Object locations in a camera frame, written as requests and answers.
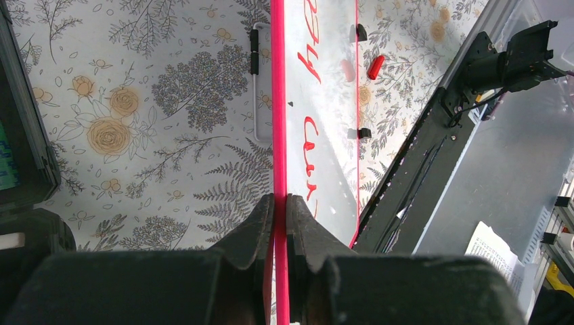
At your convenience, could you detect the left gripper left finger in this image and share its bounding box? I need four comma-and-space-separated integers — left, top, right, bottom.
6, 194, 275, 324

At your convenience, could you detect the white paper sheet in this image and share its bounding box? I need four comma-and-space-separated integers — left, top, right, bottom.
464, 221, 524, 294

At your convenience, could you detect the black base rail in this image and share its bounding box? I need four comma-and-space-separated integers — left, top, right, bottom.
352, 31, 497, 254

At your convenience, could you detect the pink-framed whiteboard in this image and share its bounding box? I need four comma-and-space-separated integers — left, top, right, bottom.
271, 1, 360, 324

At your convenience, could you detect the black poker chip case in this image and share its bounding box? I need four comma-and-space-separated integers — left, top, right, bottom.
1, 1, 76, 313

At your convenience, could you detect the whiteboard metal stand wire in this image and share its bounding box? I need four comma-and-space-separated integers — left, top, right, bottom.
249, 22, 273, 144

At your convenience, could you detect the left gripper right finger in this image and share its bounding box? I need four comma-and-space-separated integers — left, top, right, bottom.
286, 194, 525, 324

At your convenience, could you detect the red marker cap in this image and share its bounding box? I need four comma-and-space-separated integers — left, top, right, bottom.
367, 56, 385, 80

